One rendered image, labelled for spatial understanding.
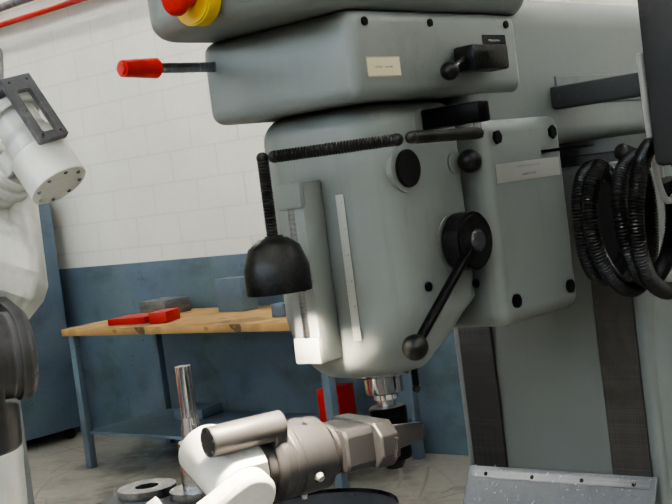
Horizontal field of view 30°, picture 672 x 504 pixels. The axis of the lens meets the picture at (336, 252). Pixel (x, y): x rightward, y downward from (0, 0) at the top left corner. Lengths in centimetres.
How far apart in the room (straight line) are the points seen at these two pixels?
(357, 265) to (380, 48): 25
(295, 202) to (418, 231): 15
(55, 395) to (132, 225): 136
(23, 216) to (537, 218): 64
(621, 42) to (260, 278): 78
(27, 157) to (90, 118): 737
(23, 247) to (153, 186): 687
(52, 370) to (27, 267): 754
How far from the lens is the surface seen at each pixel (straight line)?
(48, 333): 890
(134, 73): 141
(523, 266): 158
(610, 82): 164
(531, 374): 186
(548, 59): 170
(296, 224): 142
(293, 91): 141
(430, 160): 147
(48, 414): 892
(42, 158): 136
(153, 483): 194
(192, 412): 184
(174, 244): 817
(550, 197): 164
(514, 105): 161
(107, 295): 876
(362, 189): 141
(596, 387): 181
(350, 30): 136
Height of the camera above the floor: 154
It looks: 3 degrees down
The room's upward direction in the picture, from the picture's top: 7 degrees counter-clockwise
